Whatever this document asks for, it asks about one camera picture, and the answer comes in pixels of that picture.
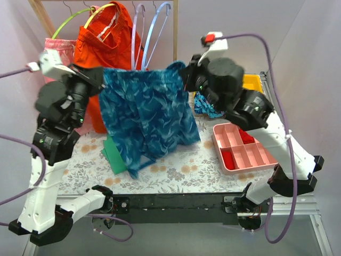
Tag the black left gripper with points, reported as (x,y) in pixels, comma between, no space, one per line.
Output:
(90,77)

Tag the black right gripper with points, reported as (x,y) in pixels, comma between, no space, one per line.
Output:
(190,75)

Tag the dark blue shark shorts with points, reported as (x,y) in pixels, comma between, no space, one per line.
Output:
(147,114)

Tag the lilac hanger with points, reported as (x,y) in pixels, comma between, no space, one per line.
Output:
(136,50)

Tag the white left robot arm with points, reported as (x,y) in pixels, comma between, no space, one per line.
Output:
(42,218)

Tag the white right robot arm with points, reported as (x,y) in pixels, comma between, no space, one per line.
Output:
(294,172)

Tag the light blue patterned shorts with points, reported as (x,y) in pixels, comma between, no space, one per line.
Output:
(201,106)

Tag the pink patterned shorts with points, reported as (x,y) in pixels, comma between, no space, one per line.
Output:
(66,50)

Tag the orange shorts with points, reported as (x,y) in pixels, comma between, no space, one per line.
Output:
(107,40)

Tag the yellow hanger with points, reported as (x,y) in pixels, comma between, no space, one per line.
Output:
(97,12)

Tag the light blue hanger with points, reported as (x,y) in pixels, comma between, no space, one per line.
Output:
(151,43)

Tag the green hanger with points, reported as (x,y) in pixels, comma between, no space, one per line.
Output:
(88,10)

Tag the yellow plastic bin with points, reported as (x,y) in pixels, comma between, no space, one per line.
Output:
(252,82)

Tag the red rolled cloth rear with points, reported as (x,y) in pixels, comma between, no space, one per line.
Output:
(245,137)

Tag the red rolled cloth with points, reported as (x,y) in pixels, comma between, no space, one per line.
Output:
(245,137)
(228,160)

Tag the green folded cloth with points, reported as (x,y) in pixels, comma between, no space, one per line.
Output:
(113,156)

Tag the wooden clothes rack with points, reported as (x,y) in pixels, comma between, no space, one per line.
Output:
(49,28)

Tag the pink divided tray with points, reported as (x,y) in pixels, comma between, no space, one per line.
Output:
(247,158)

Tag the red rolled cloth front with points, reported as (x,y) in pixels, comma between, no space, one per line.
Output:
(228,160)

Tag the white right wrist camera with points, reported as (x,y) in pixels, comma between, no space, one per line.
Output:
(215,45)

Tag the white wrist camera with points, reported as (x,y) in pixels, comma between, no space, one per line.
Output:
(215,45)
(50,65)

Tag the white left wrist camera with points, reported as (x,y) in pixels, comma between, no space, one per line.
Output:
(50,65)

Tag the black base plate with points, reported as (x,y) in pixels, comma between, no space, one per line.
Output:
(222,208)

